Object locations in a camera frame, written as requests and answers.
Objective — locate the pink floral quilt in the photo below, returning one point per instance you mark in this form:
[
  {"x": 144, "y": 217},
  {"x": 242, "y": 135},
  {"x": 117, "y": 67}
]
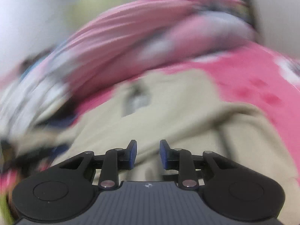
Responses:
[{"x": 140, "y": 32}]

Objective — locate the pile of white clothes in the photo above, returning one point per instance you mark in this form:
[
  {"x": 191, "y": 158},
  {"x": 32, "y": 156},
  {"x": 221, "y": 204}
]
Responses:
[{"x": 30, "y": 105}]

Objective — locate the pale yellow wardrobe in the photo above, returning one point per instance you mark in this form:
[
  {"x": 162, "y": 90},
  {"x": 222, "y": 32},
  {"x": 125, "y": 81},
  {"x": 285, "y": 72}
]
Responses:
[{"x": 93, "y": 14}]

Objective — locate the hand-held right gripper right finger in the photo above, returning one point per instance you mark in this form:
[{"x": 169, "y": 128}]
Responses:
[{"x": 163, "y": 155}]

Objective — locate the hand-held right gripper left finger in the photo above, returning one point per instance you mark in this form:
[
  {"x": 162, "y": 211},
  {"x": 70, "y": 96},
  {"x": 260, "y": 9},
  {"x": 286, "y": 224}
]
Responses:
[{"x": 132, "y": 155}]

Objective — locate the beige zip jacket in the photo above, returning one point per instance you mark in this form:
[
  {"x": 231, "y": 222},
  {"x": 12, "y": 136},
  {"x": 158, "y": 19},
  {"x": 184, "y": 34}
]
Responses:
[{"x": 187, "y": 112}]

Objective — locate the pink flower-print bed blanket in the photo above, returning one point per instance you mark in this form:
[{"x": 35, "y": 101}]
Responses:
[{"x": 257, "y": 75}]

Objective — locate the black garment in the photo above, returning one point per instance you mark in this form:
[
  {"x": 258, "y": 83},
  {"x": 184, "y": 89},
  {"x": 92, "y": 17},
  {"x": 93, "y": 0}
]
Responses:
[{"x": 61, "y": 121}]

